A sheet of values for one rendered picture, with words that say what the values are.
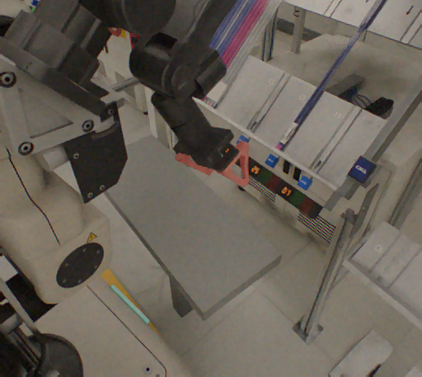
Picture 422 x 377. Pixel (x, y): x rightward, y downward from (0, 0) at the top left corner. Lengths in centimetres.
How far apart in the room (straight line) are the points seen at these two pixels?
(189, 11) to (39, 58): 23
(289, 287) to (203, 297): 77
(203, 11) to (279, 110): 57
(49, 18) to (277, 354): 130
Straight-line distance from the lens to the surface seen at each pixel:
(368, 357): 155
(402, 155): 128
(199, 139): 60
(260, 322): 152
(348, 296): 164
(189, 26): 53
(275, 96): 108
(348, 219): 101
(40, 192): 70
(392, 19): 109
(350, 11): 113
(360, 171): 90
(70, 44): 39
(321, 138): 99
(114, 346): 120
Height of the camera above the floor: 137
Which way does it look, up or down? 43 degrees down
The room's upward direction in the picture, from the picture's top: straight up
